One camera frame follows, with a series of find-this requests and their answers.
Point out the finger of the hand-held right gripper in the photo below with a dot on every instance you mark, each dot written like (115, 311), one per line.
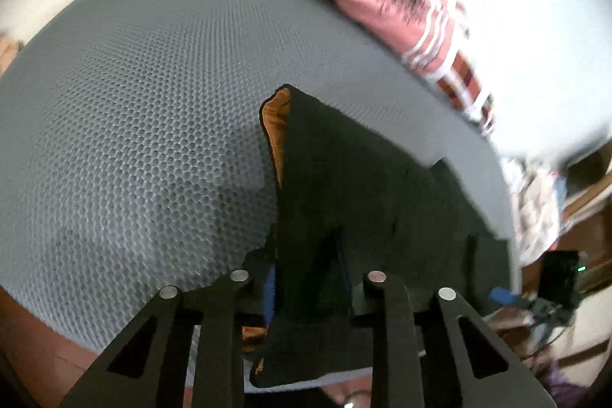
(502, 294)

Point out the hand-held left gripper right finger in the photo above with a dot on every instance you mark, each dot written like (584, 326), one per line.
(392, 331)

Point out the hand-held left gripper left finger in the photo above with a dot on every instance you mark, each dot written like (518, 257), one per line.
(269, 293)

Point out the black pants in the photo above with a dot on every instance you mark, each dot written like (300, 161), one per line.
(344, 178)

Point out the wooden furniture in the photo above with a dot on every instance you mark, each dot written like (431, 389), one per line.
(597, 236)

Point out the white dotted cloth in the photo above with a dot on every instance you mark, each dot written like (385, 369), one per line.
(535, 207)

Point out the grey mesh mat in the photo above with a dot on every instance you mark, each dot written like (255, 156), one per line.
(119, 126)

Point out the pink plaid blanket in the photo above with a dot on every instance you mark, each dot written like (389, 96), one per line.
(382, 1)

